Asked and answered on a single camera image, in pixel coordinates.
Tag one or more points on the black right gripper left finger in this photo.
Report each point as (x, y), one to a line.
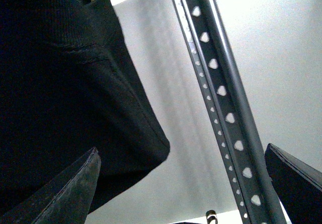
(65, 199)

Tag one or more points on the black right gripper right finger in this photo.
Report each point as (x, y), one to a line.
(297, 184)

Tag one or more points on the black garment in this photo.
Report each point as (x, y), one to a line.
(68, 84)

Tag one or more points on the black ring fixture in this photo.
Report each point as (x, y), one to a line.
(211, 217)

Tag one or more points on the dark perforated clothes rail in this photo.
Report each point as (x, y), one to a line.
(229, 111)

